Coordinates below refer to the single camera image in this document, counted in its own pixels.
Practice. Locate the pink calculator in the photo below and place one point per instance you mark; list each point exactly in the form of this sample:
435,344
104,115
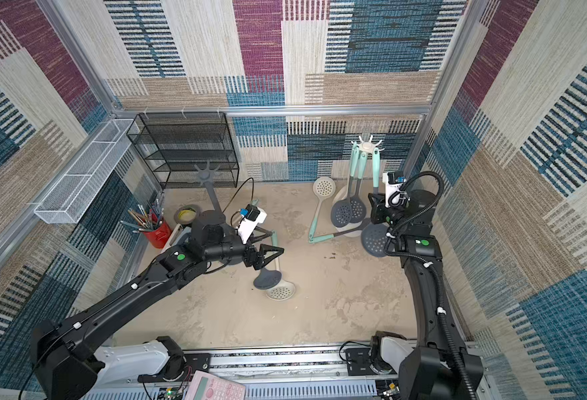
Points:
205,386

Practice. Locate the white skimmer front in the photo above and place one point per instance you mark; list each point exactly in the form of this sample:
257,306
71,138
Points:
280,289

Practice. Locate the red pencil cup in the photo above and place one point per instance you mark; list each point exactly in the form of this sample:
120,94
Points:
150,222

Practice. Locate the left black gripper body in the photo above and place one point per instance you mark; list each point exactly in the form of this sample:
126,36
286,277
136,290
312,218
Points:
248,257

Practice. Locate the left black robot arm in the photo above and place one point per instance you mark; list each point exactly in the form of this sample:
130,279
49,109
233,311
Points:
62,354

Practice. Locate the white utensil rack stand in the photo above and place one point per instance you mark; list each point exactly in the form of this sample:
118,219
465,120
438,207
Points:
368,147

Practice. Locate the white wire mesh basket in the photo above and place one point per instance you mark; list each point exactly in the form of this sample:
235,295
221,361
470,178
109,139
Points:
69,199

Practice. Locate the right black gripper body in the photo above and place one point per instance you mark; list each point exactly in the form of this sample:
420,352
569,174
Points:
377,212

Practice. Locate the grey skimmer by white stand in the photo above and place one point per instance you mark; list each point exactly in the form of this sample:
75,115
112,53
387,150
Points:
327,237

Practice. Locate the grey utensil rack stand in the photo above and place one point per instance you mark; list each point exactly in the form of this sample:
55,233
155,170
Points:
208,187

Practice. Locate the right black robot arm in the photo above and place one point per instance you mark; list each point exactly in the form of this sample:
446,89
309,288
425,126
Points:
438,365

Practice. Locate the black tape roll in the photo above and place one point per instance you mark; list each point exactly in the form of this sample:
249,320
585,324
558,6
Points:
187,214

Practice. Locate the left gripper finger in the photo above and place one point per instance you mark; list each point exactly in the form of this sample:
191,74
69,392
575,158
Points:
267,254
263,236

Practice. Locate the black wire mesh shelf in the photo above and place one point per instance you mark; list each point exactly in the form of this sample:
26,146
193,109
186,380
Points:
176,146

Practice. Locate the grey skimmer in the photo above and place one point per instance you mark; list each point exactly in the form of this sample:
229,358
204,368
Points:
373,237
327,237
341,212
267,279
357,205

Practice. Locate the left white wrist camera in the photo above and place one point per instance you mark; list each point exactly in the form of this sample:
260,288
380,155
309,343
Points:
252,217

